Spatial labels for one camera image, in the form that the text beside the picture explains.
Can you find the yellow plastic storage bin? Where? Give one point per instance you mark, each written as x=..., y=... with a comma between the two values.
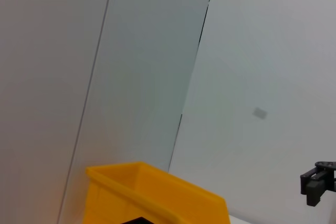
x=157, y=195

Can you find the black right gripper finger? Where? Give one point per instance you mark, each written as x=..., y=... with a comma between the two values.
x=316, y=190

